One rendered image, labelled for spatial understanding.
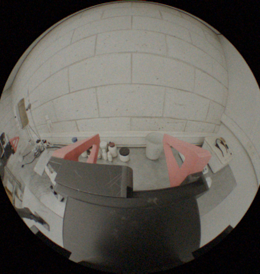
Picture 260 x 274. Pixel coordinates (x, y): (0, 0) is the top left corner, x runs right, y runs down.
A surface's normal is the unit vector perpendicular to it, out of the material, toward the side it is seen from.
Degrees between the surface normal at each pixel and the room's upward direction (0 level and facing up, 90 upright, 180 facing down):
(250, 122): 90
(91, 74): 90
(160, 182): 0
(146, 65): 90
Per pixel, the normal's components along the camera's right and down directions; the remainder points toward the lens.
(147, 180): 0.00, -0.81
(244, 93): -1.00, 0.00
